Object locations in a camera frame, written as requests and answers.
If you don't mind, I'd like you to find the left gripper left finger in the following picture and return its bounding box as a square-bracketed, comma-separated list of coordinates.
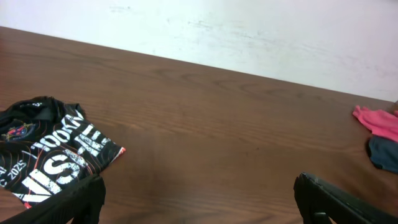
[1, 174, 106, 224]

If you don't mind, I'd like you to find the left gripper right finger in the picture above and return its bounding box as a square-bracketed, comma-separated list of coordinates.
[294, 172, 397, 224]

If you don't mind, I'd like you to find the black orange-patterned jersey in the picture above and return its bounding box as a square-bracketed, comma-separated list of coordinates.
[1, 96, 125, 208]

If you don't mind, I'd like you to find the navy blue garment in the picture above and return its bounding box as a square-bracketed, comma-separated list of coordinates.
[367, 136, 397, 174]

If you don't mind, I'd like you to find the red printed t-shirt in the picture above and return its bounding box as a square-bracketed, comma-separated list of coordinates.
[352, 106, 397, 142]

